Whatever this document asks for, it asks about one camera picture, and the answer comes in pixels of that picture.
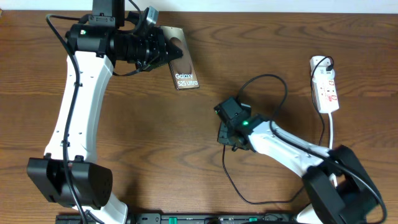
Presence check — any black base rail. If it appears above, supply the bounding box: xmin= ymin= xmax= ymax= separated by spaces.
xmin=55 ymin=212 xmax=299 ymax=224

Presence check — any white power strip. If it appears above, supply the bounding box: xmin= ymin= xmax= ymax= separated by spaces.
xmin=310 ymin=55 xmax=340 ymax=114

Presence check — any black USB charging cable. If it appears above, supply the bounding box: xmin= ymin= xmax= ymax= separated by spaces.
xmin=221 ymin=55 xmax=335 ymax=206

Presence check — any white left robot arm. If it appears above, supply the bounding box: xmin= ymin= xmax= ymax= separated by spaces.
xmin=27 ymin=1 xmax=183 ymax=223

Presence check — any white power strip cord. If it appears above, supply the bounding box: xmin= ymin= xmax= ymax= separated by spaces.
xmin=327 ymin=112 xmax=340 ymax=187

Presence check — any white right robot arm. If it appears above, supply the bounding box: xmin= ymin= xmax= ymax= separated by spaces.
xmin=214 ymin=97 xmax=382 ymax=223

